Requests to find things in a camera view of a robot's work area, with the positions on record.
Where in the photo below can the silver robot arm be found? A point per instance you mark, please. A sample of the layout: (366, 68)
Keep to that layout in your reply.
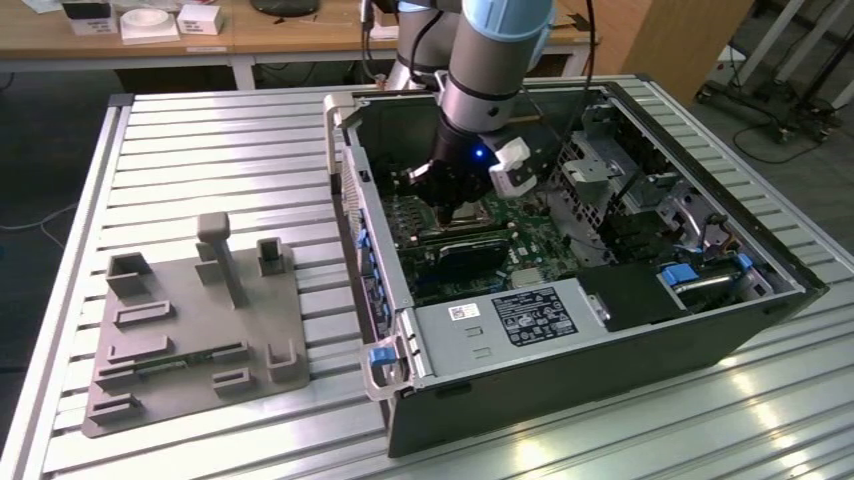
(480, 65)

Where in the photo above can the black RAM slot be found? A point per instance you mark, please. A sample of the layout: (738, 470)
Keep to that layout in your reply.
(482, 232)
(427, 242)

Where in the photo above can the green motherboard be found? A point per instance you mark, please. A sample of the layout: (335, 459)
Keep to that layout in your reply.
(534, 240)

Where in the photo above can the black graphics card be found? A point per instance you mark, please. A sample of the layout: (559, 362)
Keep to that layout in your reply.
(470, 260)

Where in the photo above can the blue card retainer tab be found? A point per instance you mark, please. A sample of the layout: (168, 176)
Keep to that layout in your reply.
(363, 239)

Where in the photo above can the grey metal drive cage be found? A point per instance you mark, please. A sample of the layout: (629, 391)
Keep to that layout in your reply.
(587, 225)

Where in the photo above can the silver chipset heatsink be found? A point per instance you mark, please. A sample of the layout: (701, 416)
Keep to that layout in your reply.
(535, 278)

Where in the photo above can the silver power supply unit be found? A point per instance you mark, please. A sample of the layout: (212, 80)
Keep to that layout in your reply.
(460, 350)

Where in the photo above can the wooden desk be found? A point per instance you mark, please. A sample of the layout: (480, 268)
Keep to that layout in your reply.
(300, 35)

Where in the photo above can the wooden cabinet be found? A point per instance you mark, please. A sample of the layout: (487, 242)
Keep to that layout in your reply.
(667, 75)

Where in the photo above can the blue disk carrier latch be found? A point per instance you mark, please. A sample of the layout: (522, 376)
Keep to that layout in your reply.
(679, 277)

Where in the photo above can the black round object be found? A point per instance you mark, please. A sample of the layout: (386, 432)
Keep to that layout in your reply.
(283, 6)

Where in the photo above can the small blue clip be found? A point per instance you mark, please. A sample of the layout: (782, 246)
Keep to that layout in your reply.
(742, 262)

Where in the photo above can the black open PC case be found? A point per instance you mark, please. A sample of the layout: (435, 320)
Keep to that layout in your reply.
(601, 380)

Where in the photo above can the white labelled box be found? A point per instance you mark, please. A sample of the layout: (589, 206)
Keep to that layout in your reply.
(200, 22)

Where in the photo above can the grey parts rack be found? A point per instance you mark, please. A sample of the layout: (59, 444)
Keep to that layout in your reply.
(194, 320)

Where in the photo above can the white round holder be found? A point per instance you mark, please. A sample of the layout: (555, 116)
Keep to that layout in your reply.
(149, 32)

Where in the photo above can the green RAM stick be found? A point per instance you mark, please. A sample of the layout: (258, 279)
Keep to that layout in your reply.
(175, 361)

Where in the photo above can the white box black top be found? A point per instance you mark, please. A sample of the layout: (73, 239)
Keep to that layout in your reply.
(87, 25)

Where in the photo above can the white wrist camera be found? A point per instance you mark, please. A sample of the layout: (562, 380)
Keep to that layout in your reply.
(514, 172)

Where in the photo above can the black wheeled equipment frame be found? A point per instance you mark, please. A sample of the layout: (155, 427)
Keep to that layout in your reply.
(714, 92)

